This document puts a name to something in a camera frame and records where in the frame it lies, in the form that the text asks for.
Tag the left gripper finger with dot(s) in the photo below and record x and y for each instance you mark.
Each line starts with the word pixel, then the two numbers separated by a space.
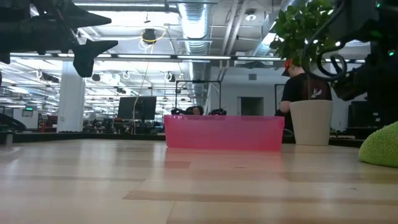
pixel 88 17
pixel 85 57

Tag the green microfiber towel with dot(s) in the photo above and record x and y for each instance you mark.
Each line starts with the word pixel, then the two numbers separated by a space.
pixel 382 146

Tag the translucent pink plastic bin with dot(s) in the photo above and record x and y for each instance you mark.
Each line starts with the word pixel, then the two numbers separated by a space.
pixel 224 133

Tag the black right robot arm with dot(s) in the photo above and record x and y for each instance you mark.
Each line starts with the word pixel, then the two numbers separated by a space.
pixel 367 18

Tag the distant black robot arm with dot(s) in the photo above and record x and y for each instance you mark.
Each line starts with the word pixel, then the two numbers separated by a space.
pixel 217 111
pixel 178 111

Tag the black shelf unit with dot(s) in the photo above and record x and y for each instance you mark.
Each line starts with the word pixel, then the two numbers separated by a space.
pixel 357 115

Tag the white building column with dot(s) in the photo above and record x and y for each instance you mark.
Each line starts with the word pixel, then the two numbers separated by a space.
pixel 71 96

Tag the black ceiling device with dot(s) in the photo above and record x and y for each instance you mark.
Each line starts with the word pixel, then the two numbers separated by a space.
pixel 149 35

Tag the black computer monitor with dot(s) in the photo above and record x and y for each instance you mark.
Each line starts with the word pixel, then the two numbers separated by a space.
pixel 136 107

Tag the white plant pot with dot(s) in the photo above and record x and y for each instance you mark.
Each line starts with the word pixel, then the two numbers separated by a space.
pixel 311 124

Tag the person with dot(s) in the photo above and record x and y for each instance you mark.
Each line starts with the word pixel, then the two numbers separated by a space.
pixel 196 110
pixel 295 88

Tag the green leafy plant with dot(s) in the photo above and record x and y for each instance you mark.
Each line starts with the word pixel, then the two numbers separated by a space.
pixel 295 28

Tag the silver ventilation duct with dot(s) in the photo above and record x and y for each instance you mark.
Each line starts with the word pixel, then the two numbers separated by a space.
pixel 194 25

